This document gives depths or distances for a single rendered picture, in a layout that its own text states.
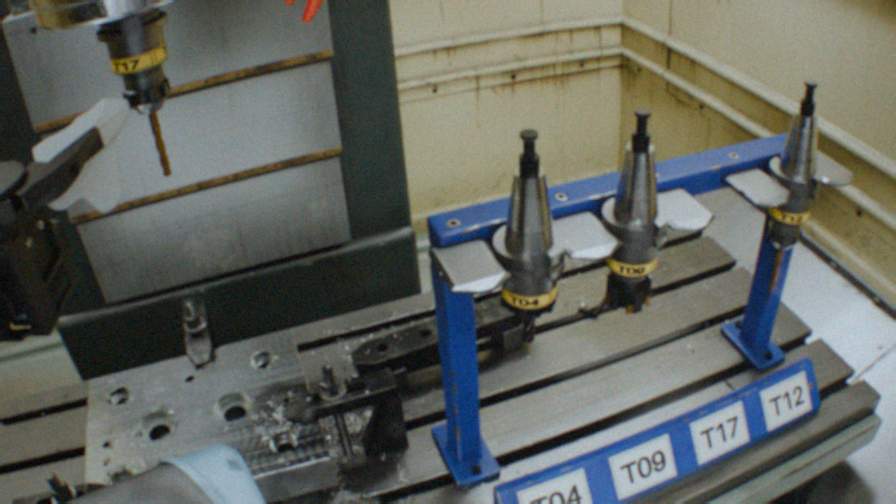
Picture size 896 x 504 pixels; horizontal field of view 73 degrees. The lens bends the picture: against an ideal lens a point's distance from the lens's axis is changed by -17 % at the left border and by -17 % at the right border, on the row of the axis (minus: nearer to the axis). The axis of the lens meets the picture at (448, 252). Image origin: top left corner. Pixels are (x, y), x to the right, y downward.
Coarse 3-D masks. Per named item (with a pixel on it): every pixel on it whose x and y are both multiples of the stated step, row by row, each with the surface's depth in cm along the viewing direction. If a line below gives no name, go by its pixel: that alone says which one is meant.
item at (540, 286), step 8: (536, 280) 62; (544, 280) 62; (552, 280) 63; (512, 288) 63; (520, 288) 63; (528, 288) 62; (536, 288) 62; (544, 288) 63; (552, 288) 63; (528, 296) 63; (536, 296) 63; (512, 304) 64
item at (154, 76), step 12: (144, 72) 54; (156, 72) 55; (132, 84) 54; (144, 84) 54; (156, 84) 55; (168, 84) 57; (132, 96) 54; (144, 96) 54; (156, 96) 55; (144, 108) 55; (156, 108) 56
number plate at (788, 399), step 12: (780, 384) 81; (792, 384) 81; (804, 384) 82; (768, 396) 80; (780, 396) 80; (792, 396) 81; (804, 396) 81; (768, 408) 80; (780, 408) 80; (792, 408) 81; (804, 408) 81; (768, 420) 80; (780, 420) 80
